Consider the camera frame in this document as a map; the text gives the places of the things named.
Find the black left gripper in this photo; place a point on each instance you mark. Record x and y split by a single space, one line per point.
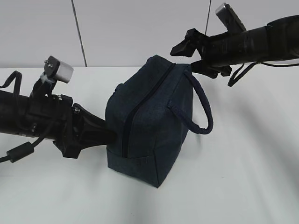
70 127

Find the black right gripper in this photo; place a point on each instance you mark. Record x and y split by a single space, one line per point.
209 48

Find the dark blue insulated lunch bag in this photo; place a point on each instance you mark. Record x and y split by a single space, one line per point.
151 114

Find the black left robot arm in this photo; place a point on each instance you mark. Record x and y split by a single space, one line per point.
14 120

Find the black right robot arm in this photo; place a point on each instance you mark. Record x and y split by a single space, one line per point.
276 41

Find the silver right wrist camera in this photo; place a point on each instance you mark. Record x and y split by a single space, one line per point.
230 16

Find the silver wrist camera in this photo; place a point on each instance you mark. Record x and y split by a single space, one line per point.
230 16
56 70

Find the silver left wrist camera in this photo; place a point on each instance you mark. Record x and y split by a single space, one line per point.
56 70

